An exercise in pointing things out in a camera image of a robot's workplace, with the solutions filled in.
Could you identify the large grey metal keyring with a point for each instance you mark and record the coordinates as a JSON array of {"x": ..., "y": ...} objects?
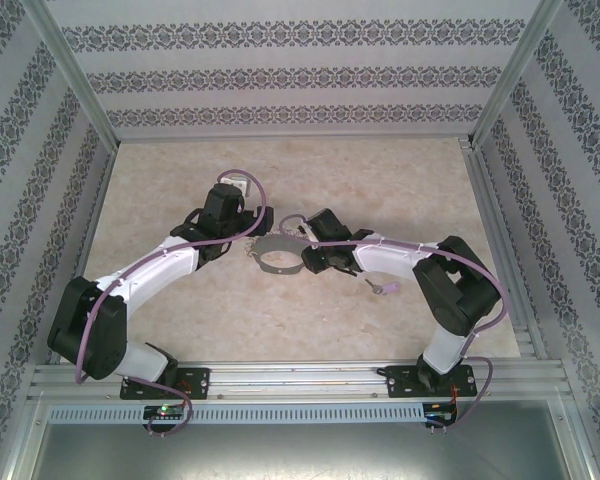
[{"x": 275, "y": 245}]

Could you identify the key with purple head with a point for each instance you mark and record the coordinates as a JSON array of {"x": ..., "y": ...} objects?
[{"x": 390, "y": 288}]

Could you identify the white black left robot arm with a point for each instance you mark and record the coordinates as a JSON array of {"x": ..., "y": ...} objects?
[{"x": 155, "y": 265}]

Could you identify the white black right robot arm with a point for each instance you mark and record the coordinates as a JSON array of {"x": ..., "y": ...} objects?
[{"x": 390, "y": 260}]

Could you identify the grey metal sheet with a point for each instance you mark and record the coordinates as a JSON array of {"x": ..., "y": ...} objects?
[{"x": 300, "y": 450}]

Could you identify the aluminium side rail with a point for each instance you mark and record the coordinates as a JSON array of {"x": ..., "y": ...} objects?
[
  {"x": 497, "y": 225},
  {"x": 82, "y": 255}
]

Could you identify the aluminium mounting rail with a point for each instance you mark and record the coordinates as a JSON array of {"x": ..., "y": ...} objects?
[{"x": 290, "y": 380}]

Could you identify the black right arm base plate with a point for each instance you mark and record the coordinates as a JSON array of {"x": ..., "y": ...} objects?
[{"x": 400, "y": 382}]

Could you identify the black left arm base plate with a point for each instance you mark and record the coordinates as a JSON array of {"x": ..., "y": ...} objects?
[{"x": 200, "y": 382}]

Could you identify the aluminium corner post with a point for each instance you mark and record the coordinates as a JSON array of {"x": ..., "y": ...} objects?
[
  {"x": 74, "y": 70},
  {"x": 516, "y": 70}
]

